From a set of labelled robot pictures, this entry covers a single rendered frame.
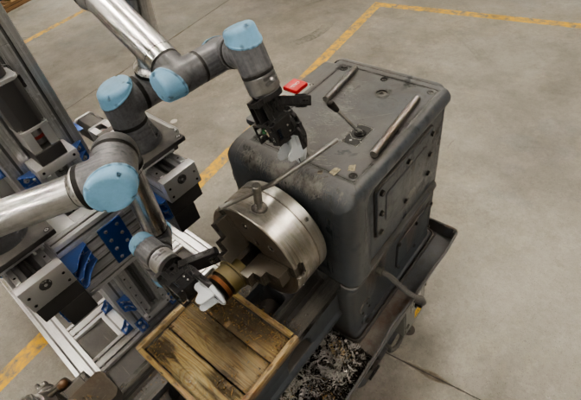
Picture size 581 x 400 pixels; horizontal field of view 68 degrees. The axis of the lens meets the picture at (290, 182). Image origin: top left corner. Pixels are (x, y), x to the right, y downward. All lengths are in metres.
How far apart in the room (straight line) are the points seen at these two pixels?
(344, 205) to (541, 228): 1.84
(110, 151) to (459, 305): 1.82
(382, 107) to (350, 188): 0.35
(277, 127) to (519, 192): 2.16
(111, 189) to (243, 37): 0.45
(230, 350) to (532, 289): 1.66
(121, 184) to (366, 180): 0.58
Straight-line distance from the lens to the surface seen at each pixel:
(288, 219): 1.08
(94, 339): 2.36
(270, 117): 0.98
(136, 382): 1.39
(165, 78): 0.95
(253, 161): 1.23
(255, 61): 0.94
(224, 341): 1.31
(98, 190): 1.06
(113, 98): 1.42
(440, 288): 2.40
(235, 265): 1.15
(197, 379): 1.29
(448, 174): 2.95
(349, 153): 1.17
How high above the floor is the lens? 2.02
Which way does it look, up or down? 44 degrees down
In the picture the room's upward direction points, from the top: 11 degrees counter-clockwise
